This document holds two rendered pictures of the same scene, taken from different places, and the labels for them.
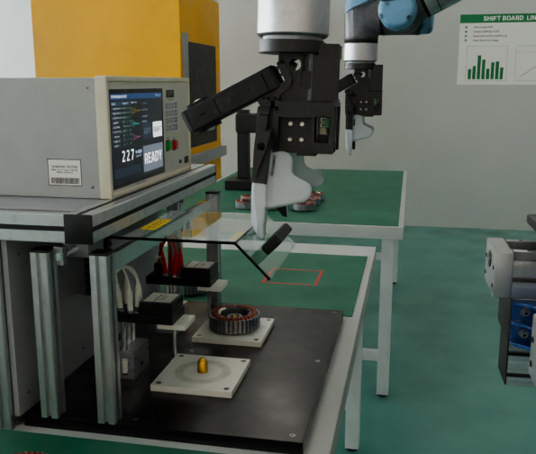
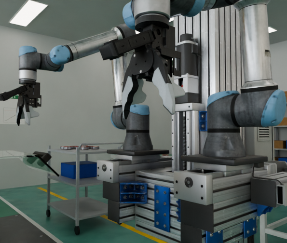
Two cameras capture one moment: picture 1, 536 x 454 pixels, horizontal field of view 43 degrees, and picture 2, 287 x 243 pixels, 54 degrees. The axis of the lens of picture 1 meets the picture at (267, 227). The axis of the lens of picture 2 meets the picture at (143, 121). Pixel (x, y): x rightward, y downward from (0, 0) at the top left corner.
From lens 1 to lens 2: 61 cm
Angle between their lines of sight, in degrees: 52
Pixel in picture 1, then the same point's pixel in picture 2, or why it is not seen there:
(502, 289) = (116, 179)
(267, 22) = (154, 6)
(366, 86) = (32, 92)
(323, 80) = (170, 42)
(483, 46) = not seen: outside the picture
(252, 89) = (144, 38)
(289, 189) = (177, 89)
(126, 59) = not seen: outside the picture
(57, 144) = not seen: outside the picture
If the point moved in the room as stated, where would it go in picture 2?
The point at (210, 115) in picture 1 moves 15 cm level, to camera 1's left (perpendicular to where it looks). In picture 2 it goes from (126, 47) to (53, 22)
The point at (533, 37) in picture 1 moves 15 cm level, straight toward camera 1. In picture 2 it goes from (10, 104) to (11, 103)
